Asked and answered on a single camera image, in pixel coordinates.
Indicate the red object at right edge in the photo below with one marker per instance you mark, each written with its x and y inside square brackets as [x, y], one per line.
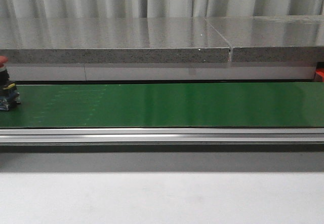
[319, 75]

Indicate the white base panel under slabs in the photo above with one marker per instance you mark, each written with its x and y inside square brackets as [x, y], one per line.
[154, 72]

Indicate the grey stone slab right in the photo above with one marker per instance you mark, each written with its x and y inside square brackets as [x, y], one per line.
[295, 39]

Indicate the green conveyor belt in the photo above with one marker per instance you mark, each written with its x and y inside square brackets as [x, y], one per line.
[288, 104]

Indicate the grey stone slab left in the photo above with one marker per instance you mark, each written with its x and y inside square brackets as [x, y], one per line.
[111, 40]

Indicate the aluminium conveyor side rail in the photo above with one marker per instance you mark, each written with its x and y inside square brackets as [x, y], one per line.
[159, 136]

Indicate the grey stone slab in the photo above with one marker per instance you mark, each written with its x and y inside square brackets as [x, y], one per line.
[111, 40]
[295, 39]

